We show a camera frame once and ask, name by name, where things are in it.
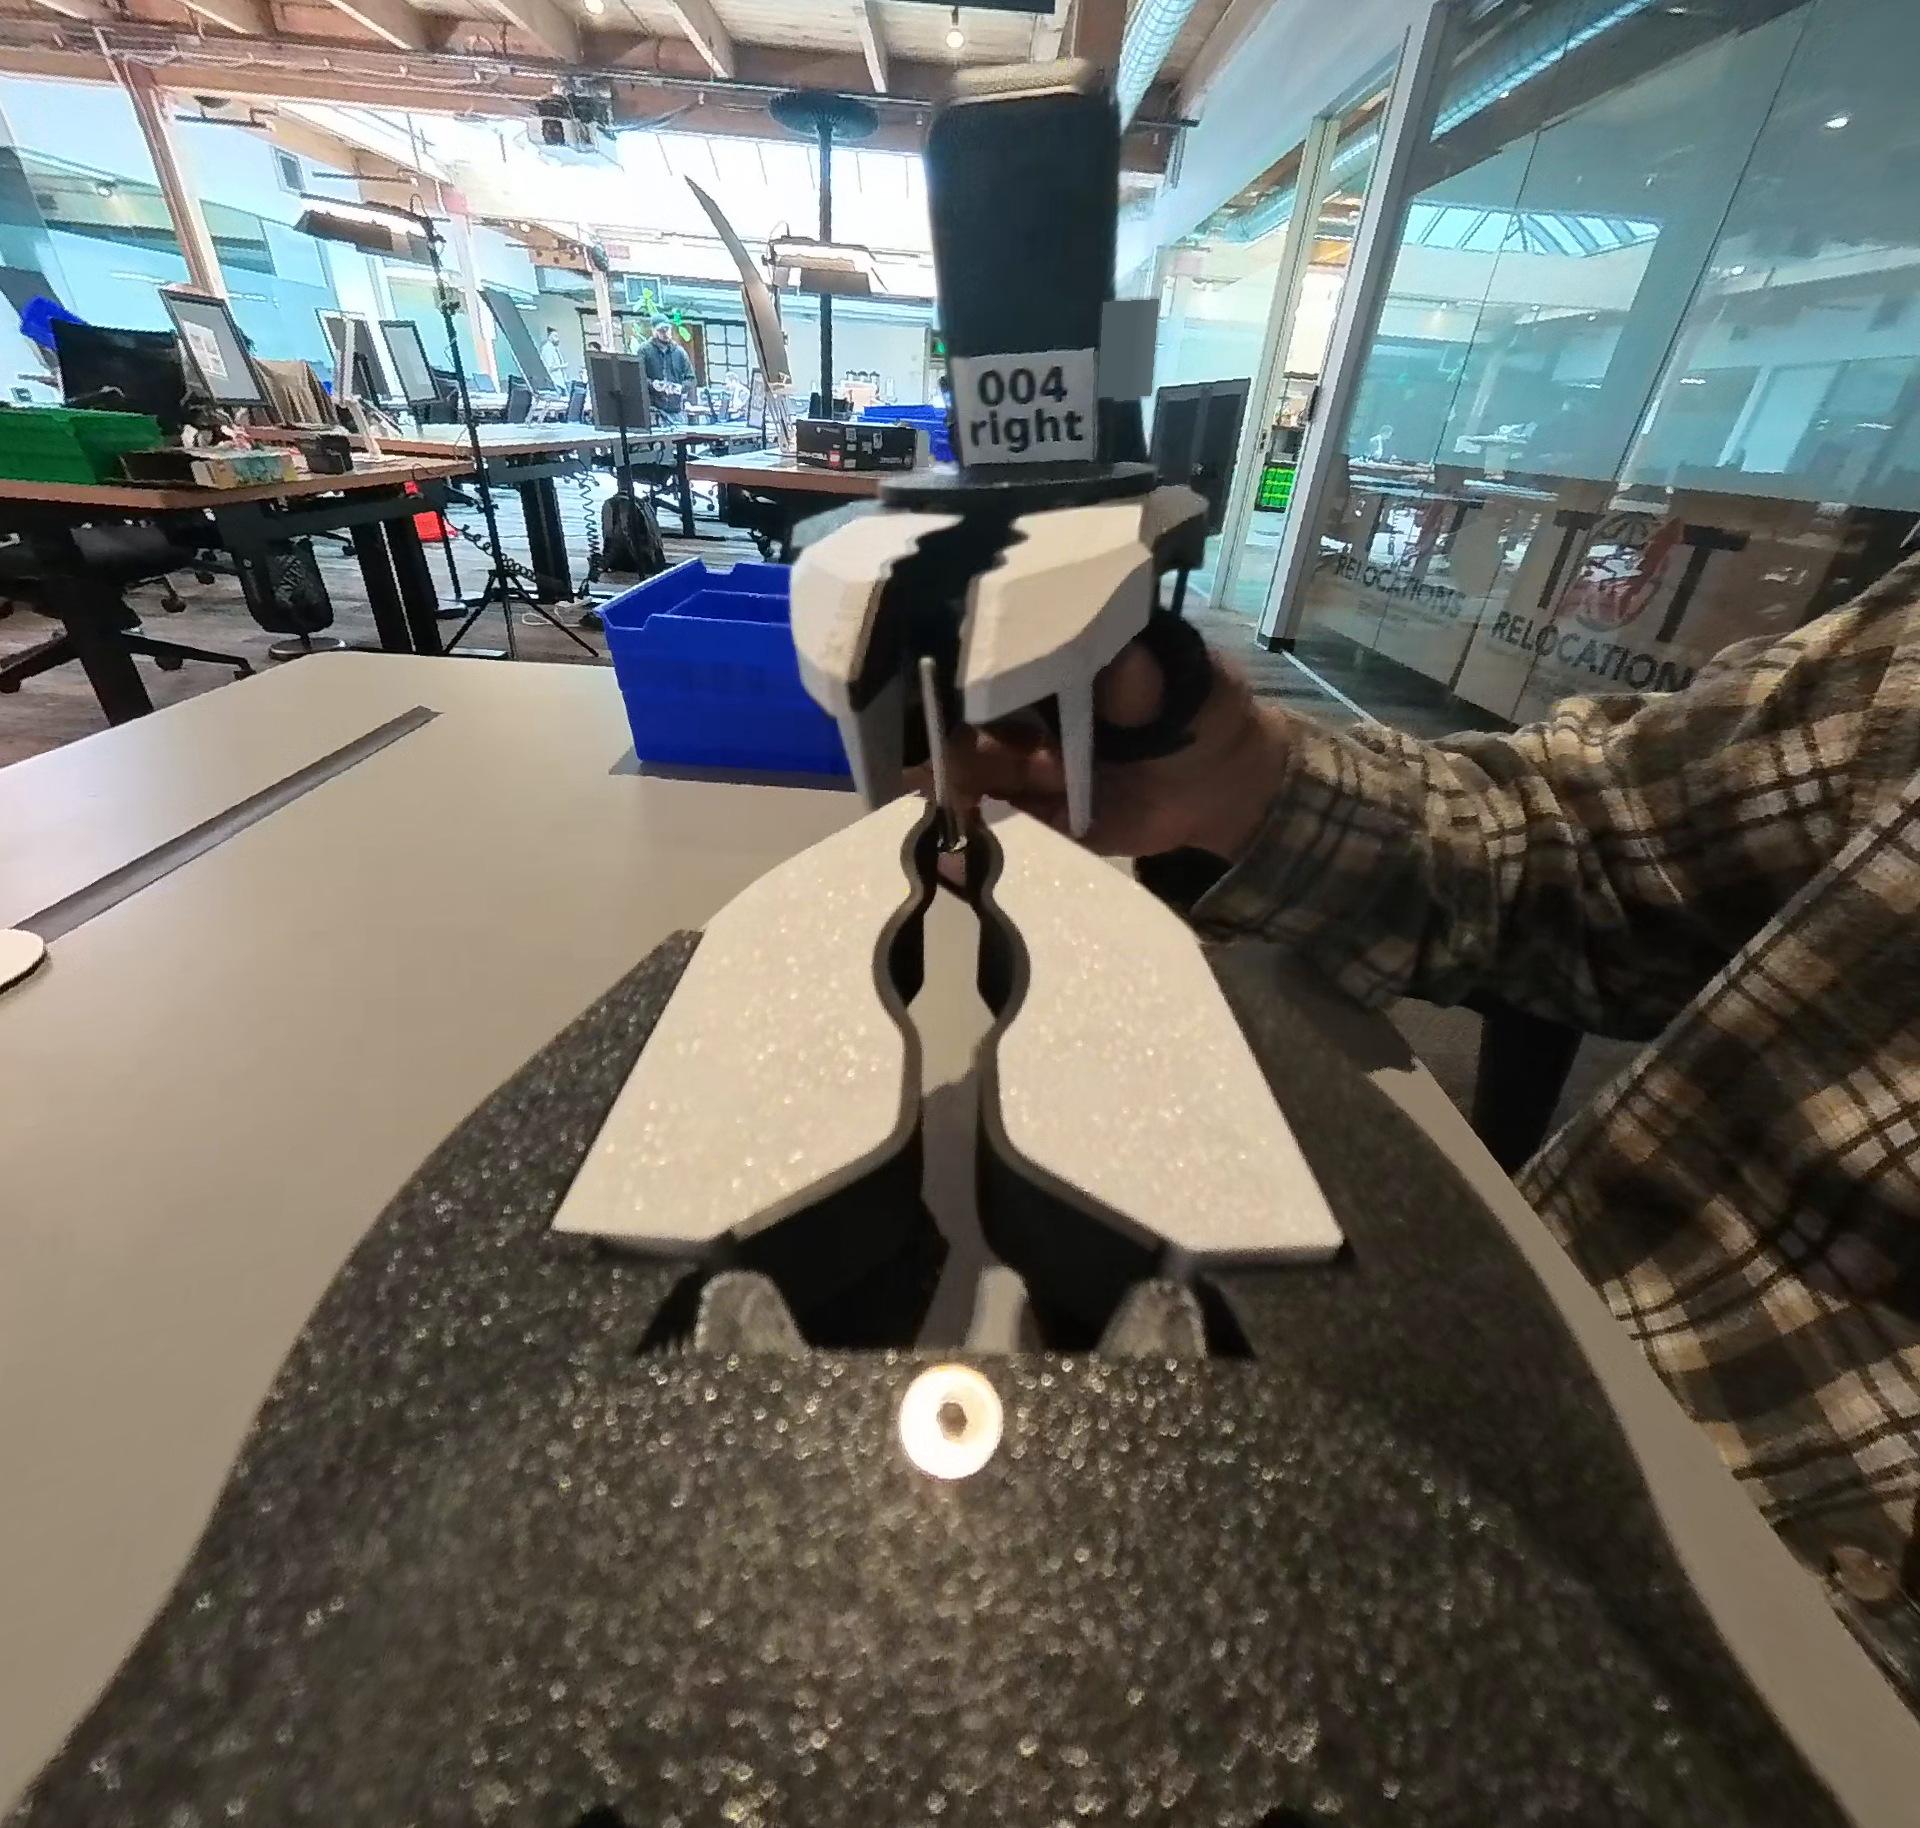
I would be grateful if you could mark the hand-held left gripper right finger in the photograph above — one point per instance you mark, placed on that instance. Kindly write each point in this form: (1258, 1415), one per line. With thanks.
(1171, 1079)

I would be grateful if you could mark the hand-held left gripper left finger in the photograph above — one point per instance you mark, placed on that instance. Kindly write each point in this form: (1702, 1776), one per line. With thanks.
(751, 1048)

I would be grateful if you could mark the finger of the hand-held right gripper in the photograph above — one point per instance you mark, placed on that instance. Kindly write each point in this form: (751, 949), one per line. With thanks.
(1066, 614)
(848, 614)

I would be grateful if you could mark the long metal bolt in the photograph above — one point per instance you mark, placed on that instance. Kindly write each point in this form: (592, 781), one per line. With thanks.
(936, 749)

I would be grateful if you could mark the small metal nut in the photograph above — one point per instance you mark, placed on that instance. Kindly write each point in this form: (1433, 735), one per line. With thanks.
(955, 843)

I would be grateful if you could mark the person's right forearm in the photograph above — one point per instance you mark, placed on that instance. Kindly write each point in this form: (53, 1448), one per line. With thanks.
(1651, 1034)

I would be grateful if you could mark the person's right hand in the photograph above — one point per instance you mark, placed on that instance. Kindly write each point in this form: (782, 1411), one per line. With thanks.
(1201, 779)

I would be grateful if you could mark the blue plastic bin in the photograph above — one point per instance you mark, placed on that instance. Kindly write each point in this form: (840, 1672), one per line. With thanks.
(706, 672)

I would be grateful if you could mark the black cardboard box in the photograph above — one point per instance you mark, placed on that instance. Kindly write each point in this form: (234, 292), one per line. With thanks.
(856, 444)

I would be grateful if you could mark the black monitor on pole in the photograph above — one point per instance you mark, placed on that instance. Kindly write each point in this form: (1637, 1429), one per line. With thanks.
(1201, 449)

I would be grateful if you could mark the black backpack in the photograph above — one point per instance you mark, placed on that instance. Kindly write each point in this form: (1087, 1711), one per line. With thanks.
(632, 533)

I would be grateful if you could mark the black tripod light stand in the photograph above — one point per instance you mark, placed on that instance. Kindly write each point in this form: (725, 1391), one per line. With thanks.
(465, 432)

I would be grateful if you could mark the wooden top desk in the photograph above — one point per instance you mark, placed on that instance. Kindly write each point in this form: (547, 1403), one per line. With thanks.
(225, 485)

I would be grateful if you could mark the black desktop monitor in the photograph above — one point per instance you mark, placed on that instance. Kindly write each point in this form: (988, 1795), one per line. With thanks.
(116, 365)

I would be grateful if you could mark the green plastic bins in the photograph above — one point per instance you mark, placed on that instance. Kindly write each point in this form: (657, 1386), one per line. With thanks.
(68, 444)

